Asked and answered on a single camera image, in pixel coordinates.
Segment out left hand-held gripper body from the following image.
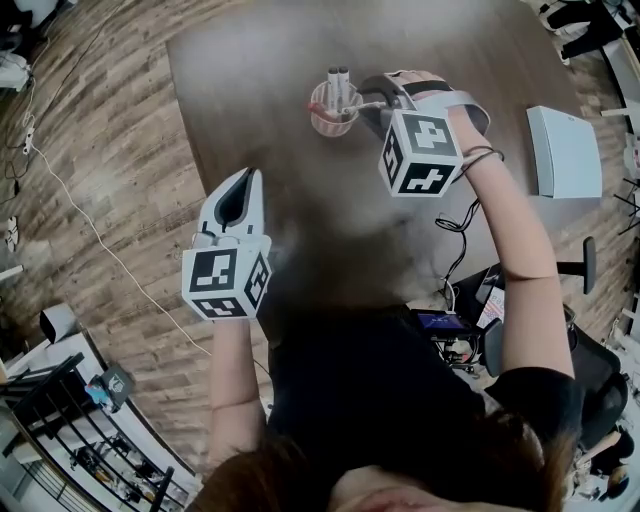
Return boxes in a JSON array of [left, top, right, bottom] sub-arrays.
[[181, 218, 274, 322]]

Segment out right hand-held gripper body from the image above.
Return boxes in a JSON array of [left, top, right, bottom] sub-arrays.
[[377, 75, 492, 198]]

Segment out pink mesh pen cup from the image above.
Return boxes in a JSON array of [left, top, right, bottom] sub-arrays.
[[308, 81, 363, 138]]

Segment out person's left forearm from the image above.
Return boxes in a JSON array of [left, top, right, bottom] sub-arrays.
[[206, 317, 267, 469]]

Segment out person's right forearm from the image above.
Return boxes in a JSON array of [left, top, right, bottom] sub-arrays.
[[446, 106, 577, 379]]

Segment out person's right hand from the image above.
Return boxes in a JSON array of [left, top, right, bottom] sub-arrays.
[[386, 70, 447, 88]]

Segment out white marker black cap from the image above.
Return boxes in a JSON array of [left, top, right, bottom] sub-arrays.
[[326, 65, 342, 114], [338, 65, 352, 114]]

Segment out red marker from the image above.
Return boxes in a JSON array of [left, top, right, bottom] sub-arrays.
[[306, 100, 344, 122]]

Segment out white flat box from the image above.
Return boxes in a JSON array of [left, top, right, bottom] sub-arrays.
[[525, 104, 604, 201]]

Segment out black box with logo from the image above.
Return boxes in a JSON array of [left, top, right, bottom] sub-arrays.
[[96, 365, 136, 410]]

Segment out black device with screen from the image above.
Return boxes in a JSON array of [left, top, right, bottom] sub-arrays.
[[409, 308, 475, 372]]

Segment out white waste bin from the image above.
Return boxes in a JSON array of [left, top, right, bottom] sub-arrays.
[[39, 303, 82, 346]]

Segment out person's black shirt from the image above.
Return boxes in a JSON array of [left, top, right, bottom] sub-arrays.
[[264, 304, 587, 501]]

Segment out black metal railing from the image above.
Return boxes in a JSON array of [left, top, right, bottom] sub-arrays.
[[0, 351, 177, 512]]

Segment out person's face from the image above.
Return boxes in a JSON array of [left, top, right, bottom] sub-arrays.
[[328, 463, 452, 512]]

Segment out black office chair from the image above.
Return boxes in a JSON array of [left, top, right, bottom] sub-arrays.
[[449, 235, 632, 452]]

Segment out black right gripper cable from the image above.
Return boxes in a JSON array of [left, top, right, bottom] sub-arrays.
[[434, 145, 506, 297]]

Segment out white floor cable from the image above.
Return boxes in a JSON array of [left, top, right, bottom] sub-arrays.
[[23, 38, 212, 357]]

